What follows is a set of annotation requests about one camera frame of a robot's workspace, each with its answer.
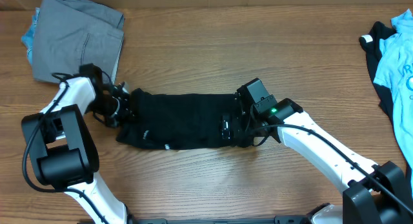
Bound black polo shirt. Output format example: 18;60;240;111
116;88;230;150

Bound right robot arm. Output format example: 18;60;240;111
221;78;412;224

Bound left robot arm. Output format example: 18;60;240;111
21;64;137;224

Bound folded grey trousers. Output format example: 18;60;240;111
32;0;125;83

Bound black garment in pile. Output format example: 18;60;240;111
359;21;412;185

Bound light blue t-shirt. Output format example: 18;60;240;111
373;8;413;173

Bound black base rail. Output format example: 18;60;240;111
127;215;310;224

